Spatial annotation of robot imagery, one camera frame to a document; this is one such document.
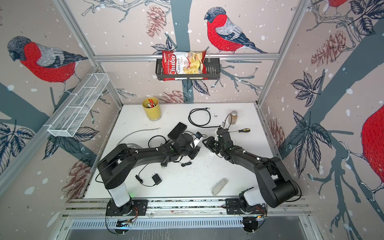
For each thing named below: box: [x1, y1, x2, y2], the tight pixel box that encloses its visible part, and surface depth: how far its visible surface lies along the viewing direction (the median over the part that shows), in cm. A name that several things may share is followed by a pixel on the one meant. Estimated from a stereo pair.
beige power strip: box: [211, 178, 228, 197], surface depth 80 cm
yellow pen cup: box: [142, 97, 162, 122], surface depth 109 cm
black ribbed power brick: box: [167, 122, 187, 140], surface depth 103 cm
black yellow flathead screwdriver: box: [229, 128, 251, 133], surface depth 104 cm
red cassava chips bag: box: [162, 50, 208, 81], surface depth 90 cm
